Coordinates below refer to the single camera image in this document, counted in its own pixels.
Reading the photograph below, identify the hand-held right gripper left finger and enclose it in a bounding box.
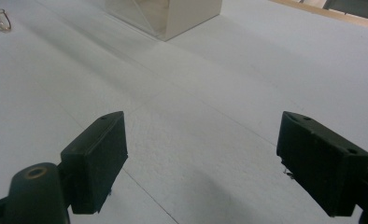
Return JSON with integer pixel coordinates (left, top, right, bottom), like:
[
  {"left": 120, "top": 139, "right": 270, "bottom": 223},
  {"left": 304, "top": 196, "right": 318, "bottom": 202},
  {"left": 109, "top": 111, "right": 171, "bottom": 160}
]
[{"left": 60, "top": 110, "right": 129, "bottom": 216}]

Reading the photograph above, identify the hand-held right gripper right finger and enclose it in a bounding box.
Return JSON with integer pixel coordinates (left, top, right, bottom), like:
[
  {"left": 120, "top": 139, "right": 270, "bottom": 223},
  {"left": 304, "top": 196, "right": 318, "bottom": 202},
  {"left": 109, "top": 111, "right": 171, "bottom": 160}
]
[{"left": 276, "top": 110, "right": 368, "bottom": 217}]

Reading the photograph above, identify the white jewelry box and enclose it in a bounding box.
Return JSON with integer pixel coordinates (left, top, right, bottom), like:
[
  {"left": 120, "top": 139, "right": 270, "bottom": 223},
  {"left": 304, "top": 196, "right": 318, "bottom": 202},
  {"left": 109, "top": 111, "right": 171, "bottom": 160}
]
[{"left": 105, "top": 0, "right": 223, "bottom": 42}]

